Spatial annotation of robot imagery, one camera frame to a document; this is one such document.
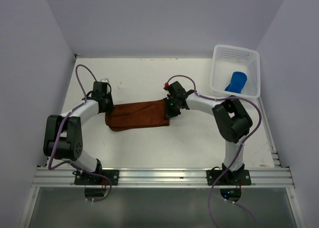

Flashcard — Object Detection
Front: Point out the blue towel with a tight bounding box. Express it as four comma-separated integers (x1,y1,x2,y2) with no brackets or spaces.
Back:
225,71,247,94

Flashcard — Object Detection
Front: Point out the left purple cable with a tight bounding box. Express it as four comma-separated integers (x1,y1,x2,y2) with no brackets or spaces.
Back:
47,64,100,171

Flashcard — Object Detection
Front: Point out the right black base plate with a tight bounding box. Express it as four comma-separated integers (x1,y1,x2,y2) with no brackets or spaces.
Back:
206,169,252,186

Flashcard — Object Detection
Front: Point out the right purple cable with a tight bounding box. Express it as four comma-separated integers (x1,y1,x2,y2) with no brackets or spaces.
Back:
168,74,263,228

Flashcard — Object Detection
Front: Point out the aluminium mounting rail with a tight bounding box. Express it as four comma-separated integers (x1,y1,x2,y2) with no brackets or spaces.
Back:
31,167,295,188

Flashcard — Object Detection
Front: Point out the purple cable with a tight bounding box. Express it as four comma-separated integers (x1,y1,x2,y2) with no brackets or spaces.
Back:
168,74,263,228
47,64,100,171

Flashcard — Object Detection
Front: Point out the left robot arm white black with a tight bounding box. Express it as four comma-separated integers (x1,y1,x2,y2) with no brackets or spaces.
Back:
43,81,114,185

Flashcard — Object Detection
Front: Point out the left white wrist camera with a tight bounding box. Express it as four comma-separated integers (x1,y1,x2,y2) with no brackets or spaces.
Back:
100,78,109,83

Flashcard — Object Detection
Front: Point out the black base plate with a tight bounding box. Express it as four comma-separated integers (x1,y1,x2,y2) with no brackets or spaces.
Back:
72,169,120,186
206,169,252,186

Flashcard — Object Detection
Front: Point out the brown towel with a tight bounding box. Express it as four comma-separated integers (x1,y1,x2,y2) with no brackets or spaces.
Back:
104,99,171,132

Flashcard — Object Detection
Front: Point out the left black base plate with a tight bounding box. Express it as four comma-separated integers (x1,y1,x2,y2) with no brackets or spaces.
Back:
72,169,120,186

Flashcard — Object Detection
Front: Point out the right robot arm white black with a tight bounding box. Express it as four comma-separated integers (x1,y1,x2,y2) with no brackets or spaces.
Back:
164,81,253,185

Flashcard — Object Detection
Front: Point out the white plastic basket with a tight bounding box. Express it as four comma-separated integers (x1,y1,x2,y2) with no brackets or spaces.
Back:
209,45,261,99

